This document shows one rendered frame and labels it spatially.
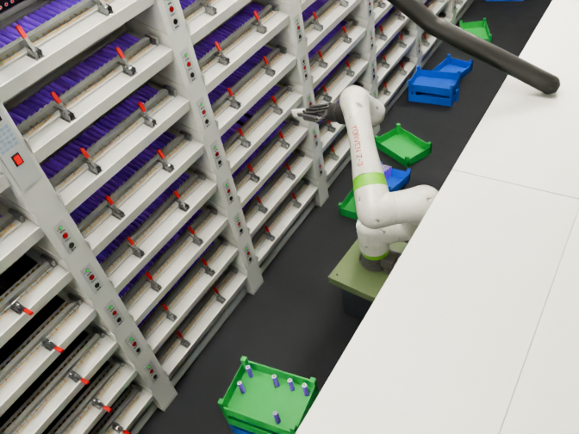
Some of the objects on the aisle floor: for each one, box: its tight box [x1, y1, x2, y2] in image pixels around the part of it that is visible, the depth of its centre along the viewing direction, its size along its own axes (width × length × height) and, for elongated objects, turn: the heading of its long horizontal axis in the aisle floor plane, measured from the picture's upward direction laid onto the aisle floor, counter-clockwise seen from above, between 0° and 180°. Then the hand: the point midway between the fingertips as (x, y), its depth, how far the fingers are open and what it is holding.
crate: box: [381, 162, 411, 192], centre depth 312 cm, size 30×20×8 cm
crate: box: [338, 189, 358, 220], centre depth 305 cm, size 30×20×8 cm
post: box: [0, 101, 177, 412], centre depth 184 cm, size 20×9×182 cm, turn 68°
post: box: [274, 0, 329, 207], centre depth 262 cm, size 20×9×182 cm, turn 68°
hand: (299, 113), depth 231 cm, fingers closed
